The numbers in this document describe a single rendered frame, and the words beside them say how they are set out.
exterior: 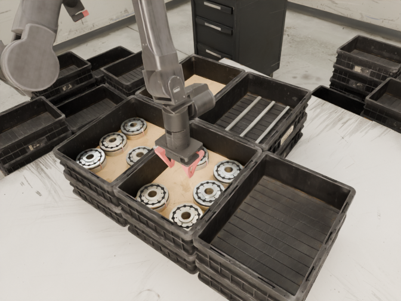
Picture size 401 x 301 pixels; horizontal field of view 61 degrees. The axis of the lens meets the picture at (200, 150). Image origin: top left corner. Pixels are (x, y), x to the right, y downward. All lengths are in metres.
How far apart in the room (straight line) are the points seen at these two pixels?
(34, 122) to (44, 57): 1.66
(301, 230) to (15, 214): 1.01
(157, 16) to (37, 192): 0.96
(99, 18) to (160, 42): 3.62
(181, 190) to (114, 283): 0.35
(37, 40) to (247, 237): 0.74
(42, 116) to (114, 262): 1.29
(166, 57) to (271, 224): 0.60
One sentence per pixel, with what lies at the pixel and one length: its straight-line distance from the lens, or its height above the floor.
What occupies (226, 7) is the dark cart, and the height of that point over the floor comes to 0.82.
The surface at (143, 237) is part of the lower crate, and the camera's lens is 1.18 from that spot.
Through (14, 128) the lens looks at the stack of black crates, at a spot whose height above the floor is 0.49.
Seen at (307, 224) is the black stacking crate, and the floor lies 0.83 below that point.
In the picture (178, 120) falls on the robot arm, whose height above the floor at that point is 1.24.
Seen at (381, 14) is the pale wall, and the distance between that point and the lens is 4.25.
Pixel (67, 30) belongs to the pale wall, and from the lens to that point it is 4.16.
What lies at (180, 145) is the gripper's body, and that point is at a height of 1.17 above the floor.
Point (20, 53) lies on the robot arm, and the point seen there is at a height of 1.47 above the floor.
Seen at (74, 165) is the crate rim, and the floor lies 0.93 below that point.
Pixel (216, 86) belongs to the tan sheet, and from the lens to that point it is 1.60.
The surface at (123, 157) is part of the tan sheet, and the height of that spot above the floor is 0.83.
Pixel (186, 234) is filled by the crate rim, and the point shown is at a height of 0.93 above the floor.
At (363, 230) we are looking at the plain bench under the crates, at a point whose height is 0.70.
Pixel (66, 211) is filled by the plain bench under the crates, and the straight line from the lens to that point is 1.36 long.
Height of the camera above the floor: 1.69
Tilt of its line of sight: 43 degrees down
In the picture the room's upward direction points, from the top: 4 degrees counter-clockwise
